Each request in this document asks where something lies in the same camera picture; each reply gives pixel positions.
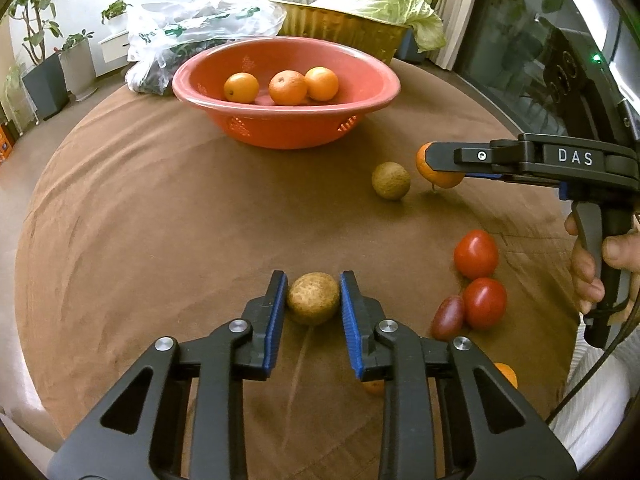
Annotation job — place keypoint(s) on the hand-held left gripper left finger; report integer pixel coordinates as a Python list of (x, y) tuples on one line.
[(276, 320)]

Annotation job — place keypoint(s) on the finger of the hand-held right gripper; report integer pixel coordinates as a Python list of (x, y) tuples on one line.
[(460, 157), (482, 176)]

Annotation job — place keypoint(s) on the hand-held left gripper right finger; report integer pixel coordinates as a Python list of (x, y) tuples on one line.
[(350, 325)]

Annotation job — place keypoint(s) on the orange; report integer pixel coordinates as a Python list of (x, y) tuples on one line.
[(241, 87), (322, 83), (507, 375), (287, 87), (425, 167)]

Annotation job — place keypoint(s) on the brown potato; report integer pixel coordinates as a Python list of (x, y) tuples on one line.
[(312, 298)]

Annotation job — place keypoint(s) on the red plastic bowl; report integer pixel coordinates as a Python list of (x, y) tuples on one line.
[(285, 120)]

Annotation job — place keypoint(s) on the person's right forearm white sleeve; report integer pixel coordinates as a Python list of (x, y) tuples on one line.
[(595, 390)]

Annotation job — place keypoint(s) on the person's right hand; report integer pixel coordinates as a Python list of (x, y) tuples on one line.
[(585, 275)]

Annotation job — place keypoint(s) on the brown kiwi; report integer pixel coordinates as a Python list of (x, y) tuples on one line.
[(391, 180)]

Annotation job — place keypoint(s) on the dark red plum tomato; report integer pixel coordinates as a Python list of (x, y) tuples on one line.
[(447, 317)]

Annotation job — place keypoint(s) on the brown tablecloth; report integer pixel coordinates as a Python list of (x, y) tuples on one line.
[(150, 210)]

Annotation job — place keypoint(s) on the napa cabbage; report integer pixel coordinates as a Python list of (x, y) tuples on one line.
[(395, 2)]

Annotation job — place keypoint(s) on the clear plastic bag of greens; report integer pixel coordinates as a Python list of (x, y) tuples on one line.
[(200, 25)]

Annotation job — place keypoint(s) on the white low stand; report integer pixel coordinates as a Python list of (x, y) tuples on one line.
[(114, 45)]

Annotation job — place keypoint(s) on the dark grey plant pot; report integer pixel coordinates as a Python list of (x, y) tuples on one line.
[(46, 87)]

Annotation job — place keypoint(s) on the small plant in white pot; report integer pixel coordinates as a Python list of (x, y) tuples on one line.
[(116, 12)]

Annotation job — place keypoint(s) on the tall potted plant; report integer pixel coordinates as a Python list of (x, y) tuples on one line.
[(36, 20)]

